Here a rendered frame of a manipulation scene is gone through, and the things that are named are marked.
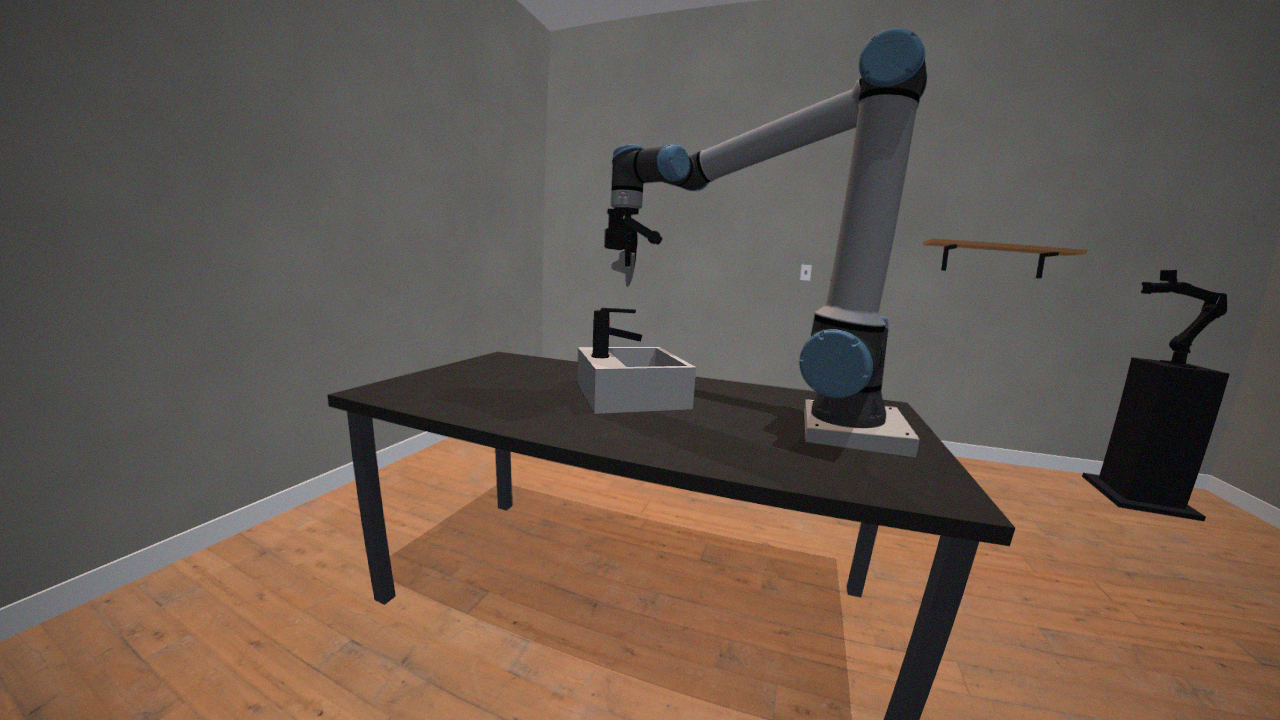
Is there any white rectangular sink basin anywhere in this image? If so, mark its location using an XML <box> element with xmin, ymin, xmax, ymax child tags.
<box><xmin>577</xmin><ymin>347</ymin><xmax>696</xmax><ymax>414</ymax></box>

